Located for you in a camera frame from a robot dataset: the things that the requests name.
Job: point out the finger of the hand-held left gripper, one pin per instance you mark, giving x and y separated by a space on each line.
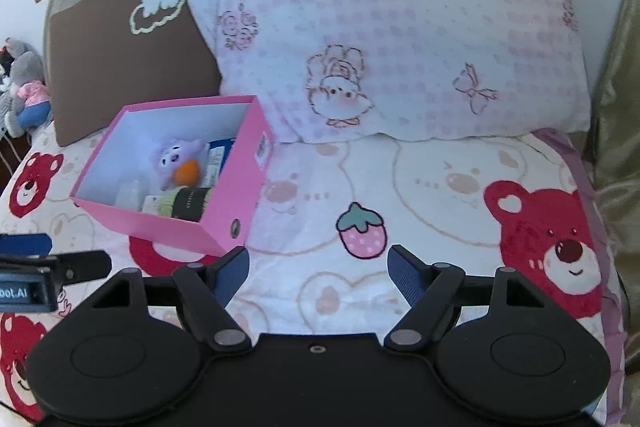
25 244
82 266

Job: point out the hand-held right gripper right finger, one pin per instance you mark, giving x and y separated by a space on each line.
405 272

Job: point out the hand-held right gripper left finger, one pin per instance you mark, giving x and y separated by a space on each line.
232 272

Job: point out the pink cardboard box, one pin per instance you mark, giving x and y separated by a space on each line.
225 207

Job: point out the green yarn ball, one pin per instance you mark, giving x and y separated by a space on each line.
192 203

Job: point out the clear plastic box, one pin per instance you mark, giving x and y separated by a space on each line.
129 196

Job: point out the orange makeup sponge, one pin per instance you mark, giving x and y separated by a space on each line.
187 173

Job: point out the blue wipes packet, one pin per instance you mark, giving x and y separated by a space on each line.
217 162

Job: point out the purple plush toy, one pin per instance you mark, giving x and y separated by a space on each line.
175 154

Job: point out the grey plush toy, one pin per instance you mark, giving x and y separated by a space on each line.
17 47
30 72

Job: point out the brown pillow with cloud print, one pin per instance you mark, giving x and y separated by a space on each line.
125 67

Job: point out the pink checked pillow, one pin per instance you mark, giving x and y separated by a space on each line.
400 32

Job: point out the gold satin curtain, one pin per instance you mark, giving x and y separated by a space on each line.
620 157

